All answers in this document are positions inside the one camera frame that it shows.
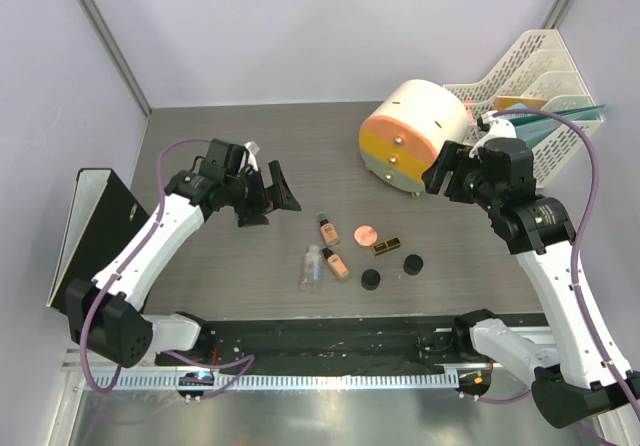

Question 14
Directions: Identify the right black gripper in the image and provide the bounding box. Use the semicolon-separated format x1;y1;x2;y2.
421;140;502;213

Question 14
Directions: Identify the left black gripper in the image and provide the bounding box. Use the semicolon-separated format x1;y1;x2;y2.
224;160;300;227

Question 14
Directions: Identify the orange top drawer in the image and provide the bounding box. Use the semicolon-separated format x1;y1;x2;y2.
361;115;437;164

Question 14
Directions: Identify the beige foundation spray bottle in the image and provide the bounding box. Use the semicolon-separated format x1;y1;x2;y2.
317;213;340;247

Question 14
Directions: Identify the cream cylindrical drawer organizer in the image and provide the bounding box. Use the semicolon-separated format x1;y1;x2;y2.
358;78;473;199

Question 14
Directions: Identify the yellow drawer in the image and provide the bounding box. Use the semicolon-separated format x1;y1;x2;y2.
359;131;435;179

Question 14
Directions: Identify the beige foundation bottle black cap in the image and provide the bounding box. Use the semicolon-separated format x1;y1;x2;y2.
322;247;350;282

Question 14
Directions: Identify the clear plastic spray bottle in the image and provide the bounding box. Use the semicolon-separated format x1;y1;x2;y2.
299;244;323;291

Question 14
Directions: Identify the black round jar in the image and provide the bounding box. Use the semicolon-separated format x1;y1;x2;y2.
403;254;424;276
360;269;381;291

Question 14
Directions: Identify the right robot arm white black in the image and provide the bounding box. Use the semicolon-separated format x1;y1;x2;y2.
422;138;639;429

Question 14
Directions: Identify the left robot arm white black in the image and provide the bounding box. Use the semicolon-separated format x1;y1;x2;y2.
63;139;301;368

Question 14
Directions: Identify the black gold lipstick box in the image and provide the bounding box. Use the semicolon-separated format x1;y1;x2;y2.
371;237;402;257

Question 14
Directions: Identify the round copper compact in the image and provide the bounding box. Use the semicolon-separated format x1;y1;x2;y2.
353;225;378;247

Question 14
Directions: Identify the yellow card in rack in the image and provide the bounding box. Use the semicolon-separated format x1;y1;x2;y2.
492;96;548;111

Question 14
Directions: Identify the teal folder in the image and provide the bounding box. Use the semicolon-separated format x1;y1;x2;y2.
499;103;611;153

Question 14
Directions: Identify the white perforated file rack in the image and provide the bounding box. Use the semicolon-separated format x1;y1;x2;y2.
442;27;610;189

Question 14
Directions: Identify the black binder folder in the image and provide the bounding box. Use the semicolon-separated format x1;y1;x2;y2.
47;168;149;314

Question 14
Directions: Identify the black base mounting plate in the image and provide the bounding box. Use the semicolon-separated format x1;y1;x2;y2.
187;316;488;377

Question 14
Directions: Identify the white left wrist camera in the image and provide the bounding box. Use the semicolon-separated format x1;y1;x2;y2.
244;141;260;171

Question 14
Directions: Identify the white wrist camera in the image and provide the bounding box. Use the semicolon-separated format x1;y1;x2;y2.
244;141;260;171
475;110;516;147

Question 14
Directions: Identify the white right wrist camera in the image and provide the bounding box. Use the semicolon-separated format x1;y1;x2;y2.
475;110;516;147

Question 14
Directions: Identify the white slotted cable duct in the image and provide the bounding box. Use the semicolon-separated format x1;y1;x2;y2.
114;368;459;392

